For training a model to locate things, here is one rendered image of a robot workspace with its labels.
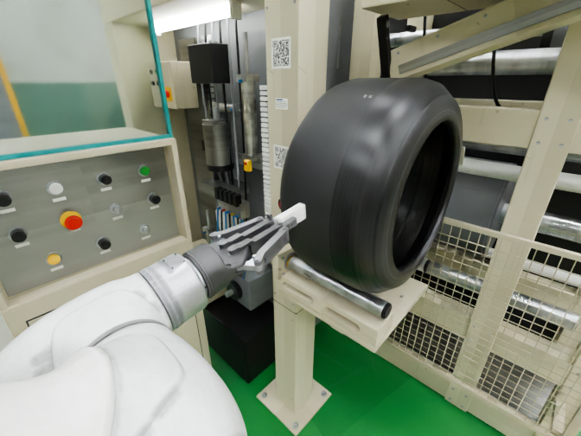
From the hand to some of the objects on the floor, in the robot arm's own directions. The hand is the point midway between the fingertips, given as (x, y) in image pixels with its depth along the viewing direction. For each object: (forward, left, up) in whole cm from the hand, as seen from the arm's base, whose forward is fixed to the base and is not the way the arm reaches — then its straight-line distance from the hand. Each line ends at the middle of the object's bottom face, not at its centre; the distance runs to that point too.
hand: (290, 218), depth 54 cm
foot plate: (+41, +27, -121) cm, 131 cm away
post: (+40, +27, -121) cm, 131 cm away
